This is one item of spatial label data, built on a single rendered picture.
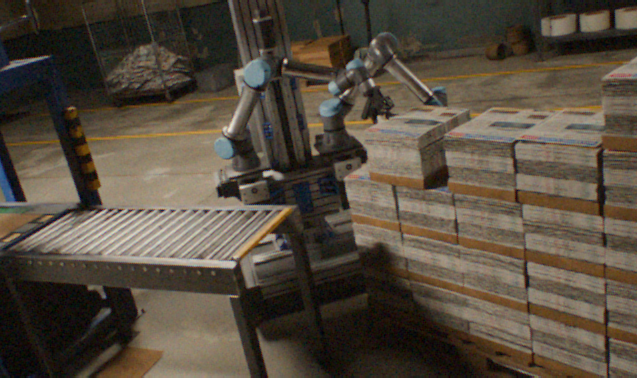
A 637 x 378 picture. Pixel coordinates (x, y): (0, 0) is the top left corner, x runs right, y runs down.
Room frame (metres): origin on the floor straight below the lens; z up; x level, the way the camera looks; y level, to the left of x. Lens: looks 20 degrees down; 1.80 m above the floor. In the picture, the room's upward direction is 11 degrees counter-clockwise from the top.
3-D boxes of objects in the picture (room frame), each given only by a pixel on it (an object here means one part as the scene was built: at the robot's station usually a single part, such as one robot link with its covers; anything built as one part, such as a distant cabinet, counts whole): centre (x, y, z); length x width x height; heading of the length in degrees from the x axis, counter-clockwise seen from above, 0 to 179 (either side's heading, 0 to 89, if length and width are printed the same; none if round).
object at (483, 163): (2.30, -0.74, 0.95); 0.38 x 0.29 x 0.23; 130
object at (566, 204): (2.08, -0.93, 0.86); 0.38 x 0.29 x 0.04; 130
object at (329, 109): (3.29, -0.16, 0.98); 0.13 x 0.12 x 0.14; 157
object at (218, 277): (2.42, 0.93, 0.74); 1.34 x 0.05 x 0.12; 61
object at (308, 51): (9.32, -0.29, 0.28); 1.20 x 0.83 x 0.57; 61
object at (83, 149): (3.34, 1.18, 1.05); 0.05 x 0.05 x 0.45; 61
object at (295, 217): (2.87, 0.68, 0.74); 1.34 x 0.05 x 0.12; 61
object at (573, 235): (2.40, -0.65, 0.42); 1.17 x 0.39 x 0.83; 41
